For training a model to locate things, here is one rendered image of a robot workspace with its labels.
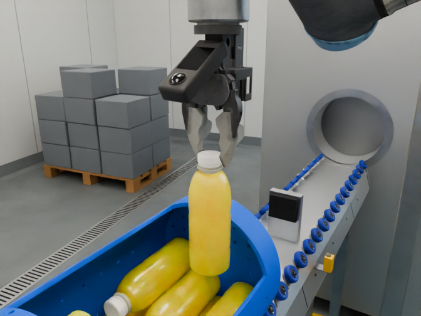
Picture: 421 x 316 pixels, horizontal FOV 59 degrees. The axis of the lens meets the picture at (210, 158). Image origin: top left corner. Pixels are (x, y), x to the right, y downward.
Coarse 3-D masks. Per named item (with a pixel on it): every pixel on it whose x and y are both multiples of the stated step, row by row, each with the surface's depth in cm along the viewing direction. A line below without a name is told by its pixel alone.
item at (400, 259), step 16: (416, 112) 100; (416, 128) 101; (416, 144) 102; (416, 160) 103; (416, 176) 104; (416, 192) 105; (400, 208) 109; (416, 208) 106; (400, 224) 110; (416, 224) 108; (400, 240) 111; (400, 256) 112; (400, 272) 114; (384, 288) 118; (400, 288) 115; (384, 304) 119; (400, 304) 116
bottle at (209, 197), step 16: (208, 176) 58; (224, 176) 59; (192, 192) 59; (208, 192) 57; (224, 192) 58; (192, 208) 59; (208, 208) 58; (224, 208) 59; (192, 224) 60; (208, 224) 59; (224, 224) 60; (192, 240) 61; (208, 240) 60; (224, 240) 61; (192, 256) 62; (208, 256) 61; (224, 256) 62; (208, 272) 61
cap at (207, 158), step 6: (204, 150) 60; (210, 150) 60; (198, 156) 58; (204, 156) 57; (210, 156) 57; (216, 156) 57; (198, 162) 59; (204, 162) 58; (210, 162) 57; (216, 162) 58
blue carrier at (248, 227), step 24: (168, 216) 81; (240, 216) 69; (120, 240) 62; (144, 240) 77; (168, 240) 84; (240, 240) 74; (264, 240) 69; (96, 264) 65; (120, 264) 73; (240, 264) 75; (264, 264) 66; (48, 288) 55; (72, 288) 63; (96, 288) 68; (264, 288) 65; (0, 312) 45; (24, 312) 43; (48, 312) 60; (96, 312) 69; (240, 312) 57; (264, 312) 69
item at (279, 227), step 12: (276, 192) 113; (288, 192) 112; (276, 204) 113; (288, 204) 110; (300, 204) 110; (276, 216) 114; (288, 216) 112; (300, 216) 112; (276, 228) 117; (288, 228) 114; (300, 228) 115; (288, 240) 116
